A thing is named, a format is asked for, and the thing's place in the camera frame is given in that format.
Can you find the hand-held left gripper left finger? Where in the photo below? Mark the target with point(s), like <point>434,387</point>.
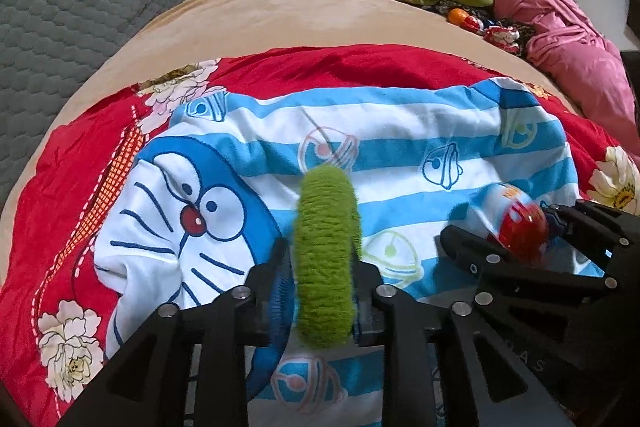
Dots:
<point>274,302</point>

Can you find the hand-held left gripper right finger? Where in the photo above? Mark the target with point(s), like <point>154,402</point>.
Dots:
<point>369,307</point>

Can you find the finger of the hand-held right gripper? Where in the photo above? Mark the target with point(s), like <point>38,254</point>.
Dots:
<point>465,249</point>
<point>590,219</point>

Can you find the red and white round container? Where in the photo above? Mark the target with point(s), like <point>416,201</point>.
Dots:
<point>520,227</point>

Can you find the blue striped cartoon cloth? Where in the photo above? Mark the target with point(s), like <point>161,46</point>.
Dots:
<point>400,142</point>

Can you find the pink quilt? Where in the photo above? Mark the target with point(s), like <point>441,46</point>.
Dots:
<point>565,37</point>

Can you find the red and white toy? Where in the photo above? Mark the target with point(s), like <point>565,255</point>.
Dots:
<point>502,36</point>

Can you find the red floral blanket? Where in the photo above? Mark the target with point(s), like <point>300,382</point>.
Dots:
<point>350,67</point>

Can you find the orange toy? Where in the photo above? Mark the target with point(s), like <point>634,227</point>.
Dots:
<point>457,16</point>

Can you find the dark floral cloth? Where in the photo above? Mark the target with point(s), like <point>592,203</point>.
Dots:
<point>435,7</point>

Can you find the grey quilted headboard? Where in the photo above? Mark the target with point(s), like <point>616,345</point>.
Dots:
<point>75,7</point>

